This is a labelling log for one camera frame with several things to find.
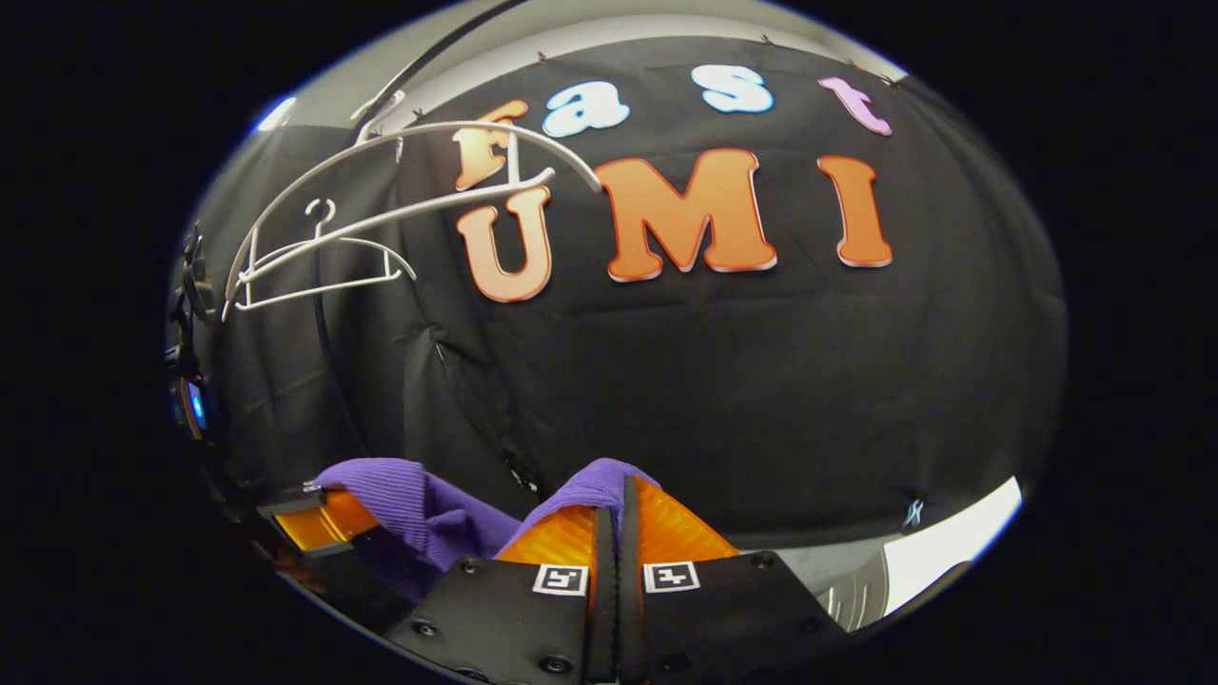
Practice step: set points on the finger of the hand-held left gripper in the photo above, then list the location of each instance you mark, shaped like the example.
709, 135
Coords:
324, 523

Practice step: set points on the white plastic clothes hanger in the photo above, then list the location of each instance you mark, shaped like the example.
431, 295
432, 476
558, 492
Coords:
476, 195
324, 289

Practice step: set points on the black metal clothes rail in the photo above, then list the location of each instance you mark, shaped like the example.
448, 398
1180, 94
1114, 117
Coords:
447, 43

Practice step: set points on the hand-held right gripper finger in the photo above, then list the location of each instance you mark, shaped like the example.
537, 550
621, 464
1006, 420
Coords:
604, 590
628, 590

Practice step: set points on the black backdrop cloth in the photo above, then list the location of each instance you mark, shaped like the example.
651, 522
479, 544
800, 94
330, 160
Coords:
761, 381

